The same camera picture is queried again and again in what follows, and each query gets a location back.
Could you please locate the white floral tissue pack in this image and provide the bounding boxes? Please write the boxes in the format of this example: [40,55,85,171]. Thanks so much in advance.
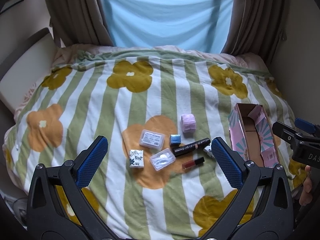
[129,150,144,168]

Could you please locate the white panda sock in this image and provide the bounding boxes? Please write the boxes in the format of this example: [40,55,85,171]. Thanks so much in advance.
[203,142,214,158]

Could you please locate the brown right drape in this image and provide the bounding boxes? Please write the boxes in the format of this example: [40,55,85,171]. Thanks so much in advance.
[222,0,290,64]

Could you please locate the light blue sheer curtain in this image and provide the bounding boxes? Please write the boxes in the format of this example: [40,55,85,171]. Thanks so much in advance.
[101,0,234,53]

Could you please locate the brown left drape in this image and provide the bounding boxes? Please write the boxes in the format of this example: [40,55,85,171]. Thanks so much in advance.
[45,0,113,47]

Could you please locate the pink towel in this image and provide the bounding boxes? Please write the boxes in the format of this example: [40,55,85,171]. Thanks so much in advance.
[181,114,196,133]

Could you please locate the brown drape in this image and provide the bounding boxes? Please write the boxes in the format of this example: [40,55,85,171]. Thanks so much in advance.
[45,0,113,47]
[222,0,290,64]

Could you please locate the small silver blue box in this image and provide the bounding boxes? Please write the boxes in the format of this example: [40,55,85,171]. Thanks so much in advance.
[169,134,181,147]

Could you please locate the clear plastic case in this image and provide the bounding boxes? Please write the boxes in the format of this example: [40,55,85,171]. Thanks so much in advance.
[150,148,176,171]

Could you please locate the floss pick clear box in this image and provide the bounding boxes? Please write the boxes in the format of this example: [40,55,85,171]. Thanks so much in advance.
[139,129,165,150]

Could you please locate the floral striped green blanket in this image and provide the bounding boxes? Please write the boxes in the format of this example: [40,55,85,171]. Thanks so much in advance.
[3,45,295,239]

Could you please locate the red lip gloss tube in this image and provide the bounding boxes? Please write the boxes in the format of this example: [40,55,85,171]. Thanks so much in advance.
[182,157,205,170]

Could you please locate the person's right hand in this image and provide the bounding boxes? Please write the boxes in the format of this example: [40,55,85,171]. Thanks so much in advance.
[299,165,312,206]

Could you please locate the pink cardboard box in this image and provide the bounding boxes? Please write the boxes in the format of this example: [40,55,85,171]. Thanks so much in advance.
[228,103,279,168]

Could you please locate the black mascara tube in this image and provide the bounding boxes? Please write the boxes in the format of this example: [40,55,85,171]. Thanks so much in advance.
[172,138,210,157]

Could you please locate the white headboard cushion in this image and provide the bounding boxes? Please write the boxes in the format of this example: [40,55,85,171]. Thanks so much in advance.
[1,28,57,113]

